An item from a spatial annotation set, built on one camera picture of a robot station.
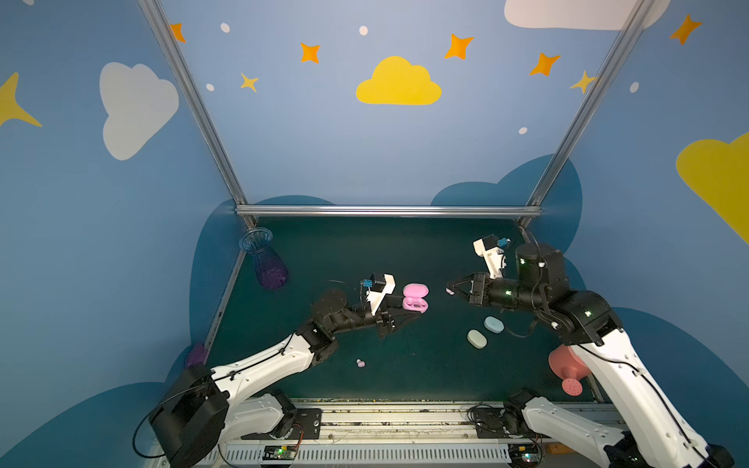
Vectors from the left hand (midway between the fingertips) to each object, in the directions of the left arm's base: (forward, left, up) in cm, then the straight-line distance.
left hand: (419, 309), depth 65 cm
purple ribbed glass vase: (+29, +48, -28) cm, 62 cm away
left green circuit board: (-26, +33, -28) cm, 50 cm away
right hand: (+5, -8, +5) cm, 10 cm away
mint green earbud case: (+5, -21, -27) cm, 34 cm away
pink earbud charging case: (+2, +1, +1) cm, 2 cm away
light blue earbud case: (+9, -28, -27) cm, 39 cm away
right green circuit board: (-24, -28, -29) cm, 47 cm away
